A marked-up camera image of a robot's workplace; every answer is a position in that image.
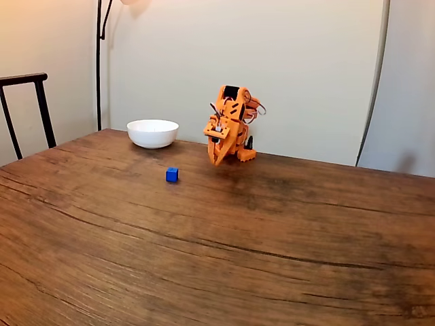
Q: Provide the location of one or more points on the blue lettered cube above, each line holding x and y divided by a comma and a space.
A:
172, 175

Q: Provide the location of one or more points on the grey curved pole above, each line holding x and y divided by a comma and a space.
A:
386, 20

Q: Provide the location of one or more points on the black chair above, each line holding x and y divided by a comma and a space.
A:
40, 102

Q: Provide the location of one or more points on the black floor lamp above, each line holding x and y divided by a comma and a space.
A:
98, 68

